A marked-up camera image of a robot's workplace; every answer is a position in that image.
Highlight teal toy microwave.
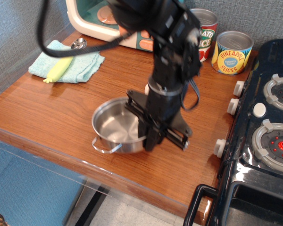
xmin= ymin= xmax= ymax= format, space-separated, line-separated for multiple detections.
xmin=66 ymin=0 xmax=153 ymax=52

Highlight pineapple slices can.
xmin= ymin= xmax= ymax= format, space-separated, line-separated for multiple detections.
xmin=211 ymin=31 xmax=254 ymax=75

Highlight spoon with yellow handle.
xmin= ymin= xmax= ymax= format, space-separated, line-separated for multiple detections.
xmin=43 ymin=38 xmax=87 ymax=84

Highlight teal folded cloth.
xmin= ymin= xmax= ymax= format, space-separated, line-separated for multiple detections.
xmin=28 ymin=52 xmax=105 ymax=83

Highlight shiny metal pot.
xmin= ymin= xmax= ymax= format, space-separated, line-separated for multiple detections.
xmin=92 ymin=97 xmax=146 ymax=154

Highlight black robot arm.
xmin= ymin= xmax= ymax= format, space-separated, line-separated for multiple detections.
xmin=108 ymin=0 xmax=201 ymax=151

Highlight dark blue toy stove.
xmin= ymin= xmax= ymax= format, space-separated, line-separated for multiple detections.
xmin=184 ymin=39 xmax=283 ymax=226

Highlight plush white brown mushroom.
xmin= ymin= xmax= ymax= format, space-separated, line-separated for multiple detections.
xmin=144 ymin=84 xmax=150 ymax=95

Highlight tomato sauce can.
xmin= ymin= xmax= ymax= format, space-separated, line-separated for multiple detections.
xmin=190 ymin=8 xmax=218 ymax=62

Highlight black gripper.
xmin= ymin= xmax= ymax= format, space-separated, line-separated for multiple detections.
xmin=125 ymin=85 xmax=192 ymax=152

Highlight clear acrylic table guard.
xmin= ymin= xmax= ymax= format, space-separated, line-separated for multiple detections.
xmin=0 ymin=128 xmax=189 ymax=217

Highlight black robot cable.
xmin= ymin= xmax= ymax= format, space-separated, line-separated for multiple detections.
xmin=36 ymin=0 xmax=134 ymax=58

